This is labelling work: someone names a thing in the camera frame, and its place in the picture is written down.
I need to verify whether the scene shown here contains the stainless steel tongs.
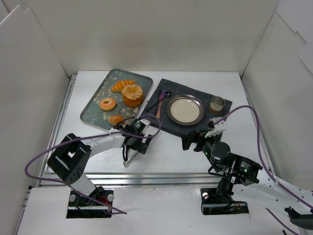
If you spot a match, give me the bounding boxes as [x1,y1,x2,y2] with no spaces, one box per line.
[122,146,139,168]

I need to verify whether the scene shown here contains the small round orange bun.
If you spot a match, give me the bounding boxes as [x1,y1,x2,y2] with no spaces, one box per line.
[108,115,124,126]

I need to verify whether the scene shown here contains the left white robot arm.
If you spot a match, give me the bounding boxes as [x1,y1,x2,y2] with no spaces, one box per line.
[47,119,151,198]

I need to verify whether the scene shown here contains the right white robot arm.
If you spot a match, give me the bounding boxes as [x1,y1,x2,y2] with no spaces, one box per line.
[180,131,313,230]

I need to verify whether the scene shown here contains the tall sesame bundt bread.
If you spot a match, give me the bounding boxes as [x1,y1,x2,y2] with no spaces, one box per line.
[121,84,144,107]

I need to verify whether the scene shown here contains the ridged orange croissant bread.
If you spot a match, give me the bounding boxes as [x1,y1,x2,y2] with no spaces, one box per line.
[111,80,135,93]

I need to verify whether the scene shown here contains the cream plate dark rim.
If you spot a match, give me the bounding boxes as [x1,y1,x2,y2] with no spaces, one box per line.
[166,94,205,126]

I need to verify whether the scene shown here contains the dark checked cloth mat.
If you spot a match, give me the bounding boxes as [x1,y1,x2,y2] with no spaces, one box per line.
[143,79,232,137]

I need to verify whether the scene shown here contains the glass cup with drink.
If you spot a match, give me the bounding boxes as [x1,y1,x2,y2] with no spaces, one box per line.
[209,96,225,115]

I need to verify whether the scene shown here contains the floral blue serving tray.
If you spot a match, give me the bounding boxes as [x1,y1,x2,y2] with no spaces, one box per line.
[80,69,153,129]

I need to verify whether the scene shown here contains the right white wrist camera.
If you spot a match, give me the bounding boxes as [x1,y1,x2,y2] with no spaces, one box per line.
[205,117,226,138]

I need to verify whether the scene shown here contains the aluminium frame rail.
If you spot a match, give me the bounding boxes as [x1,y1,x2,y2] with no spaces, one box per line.
[54,71,272,185]

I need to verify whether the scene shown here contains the glazed ring donut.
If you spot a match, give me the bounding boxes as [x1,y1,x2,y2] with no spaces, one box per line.
[99,97,116,111]

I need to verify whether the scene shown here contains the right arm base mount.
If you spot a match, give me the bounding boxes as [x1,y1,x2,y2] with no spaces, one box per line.
[201,188,249,215]

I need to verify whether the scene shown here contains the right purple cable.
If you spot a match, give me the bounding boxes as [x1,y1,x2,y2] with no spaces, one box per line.
[212,105,313,235]

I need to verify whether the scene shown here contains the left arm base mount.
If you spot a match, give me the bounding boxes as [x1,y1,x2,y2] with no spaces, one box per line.
[66,186,115,219]

